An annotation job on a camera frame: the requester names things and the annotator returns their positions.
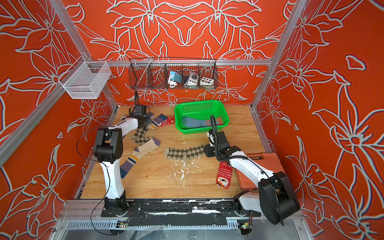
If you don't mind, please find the black wire wall basket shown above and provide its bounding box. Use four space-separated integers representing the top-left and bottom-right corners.
128 57 219 90

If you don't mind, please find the red christmas sock near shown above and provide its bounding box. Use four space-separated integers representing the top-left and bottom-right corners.
216 162 233 189

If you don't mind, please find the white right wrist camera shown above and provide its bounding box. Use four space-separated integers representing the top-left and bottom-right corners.
207 132 215 147

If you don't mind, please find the white box with dots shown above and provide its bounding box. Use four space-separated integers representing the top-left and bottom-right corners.
200 77 215 87

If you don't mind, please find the green plastic basket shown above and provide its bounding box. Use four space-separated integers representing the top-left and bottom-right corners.
174 100 230 135

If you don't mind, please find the blue striped sock orange cuff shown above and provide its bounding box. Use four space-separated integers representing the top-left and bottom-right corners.
182 116 212 128

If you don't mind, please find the cream striped sock purple toe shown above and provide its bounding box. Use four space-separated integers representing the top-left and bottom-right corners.
120 138 161 179

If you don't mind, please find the teal box in basket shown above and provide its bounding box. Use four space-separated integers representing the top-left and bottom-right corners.
168 71 183 84

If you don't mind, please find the brown argyle sock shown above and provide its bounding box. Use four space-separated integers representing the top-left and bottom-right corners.
131 127 153 146
163 145 205 162

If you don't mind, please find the white device with dial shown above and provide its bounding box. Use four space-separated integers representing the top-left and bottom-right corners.
184 72 200 87

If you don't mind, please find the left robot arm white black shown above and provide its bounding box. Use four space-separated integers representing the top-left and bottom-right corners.
94 104 151 217

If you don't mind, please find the orange plastic tool case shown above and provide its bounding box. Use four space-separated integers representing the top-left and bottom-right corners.
236 153 286 191

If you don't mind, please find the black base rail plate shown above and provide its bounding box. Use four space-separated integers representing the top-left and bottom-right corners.
101 199 261 227

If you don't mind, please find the red snowflake sock far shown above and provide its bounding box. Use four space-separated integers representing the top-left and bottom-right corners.
160 115 175 127

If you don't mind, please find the clear acrylic wall box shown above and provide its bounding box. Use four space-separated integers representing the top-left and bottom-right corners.
59 62 112 100

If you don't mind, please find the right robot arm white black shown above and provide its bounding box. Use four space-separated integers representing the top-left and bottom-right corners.
204 130 301 225

